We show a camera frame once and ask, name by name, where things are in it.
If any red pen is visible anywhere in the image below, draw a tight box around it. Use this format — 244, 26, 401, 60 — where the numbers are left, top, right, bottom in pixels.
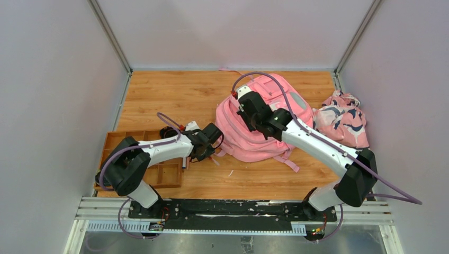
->
209, 157, 220, 166

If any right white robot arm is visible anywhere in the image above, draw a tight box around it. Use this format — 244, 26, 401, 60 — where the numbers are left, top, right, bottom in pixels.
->
237, 91, 376, 221

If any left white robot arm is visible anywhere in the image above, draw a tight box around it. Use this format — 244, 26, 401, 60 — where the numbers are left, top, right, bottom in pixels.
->
96, 121, 225, 219

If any wooden compartment tray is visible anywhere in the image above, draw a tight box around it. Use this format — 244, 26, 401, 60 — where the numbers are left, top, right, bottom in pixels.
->
100, 130, 183, 188

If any pink patterned cloth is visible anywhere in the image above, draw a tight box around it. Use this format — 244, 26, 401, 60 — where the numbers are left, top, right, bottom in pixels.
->
313, 90, 370, 149

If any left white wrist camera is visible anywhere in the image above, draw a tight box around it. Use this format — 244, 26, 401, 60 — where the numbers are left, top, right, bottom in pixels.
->
181, 121, 200, 132

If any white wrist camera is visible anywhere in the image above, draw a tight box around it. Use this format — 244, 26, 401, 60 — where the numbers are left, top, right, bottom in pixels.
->
181, 121, 200, 132
231, 85, 252, 100

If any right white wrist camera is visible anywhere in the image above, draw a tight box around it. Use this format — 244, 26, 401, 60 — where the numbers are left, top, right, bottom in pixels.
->
231, 85, 252, 100

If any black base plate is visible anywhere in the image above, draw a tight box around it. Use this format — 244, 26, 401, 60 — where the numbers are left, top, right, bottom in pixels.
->
128, 198, 337, 231

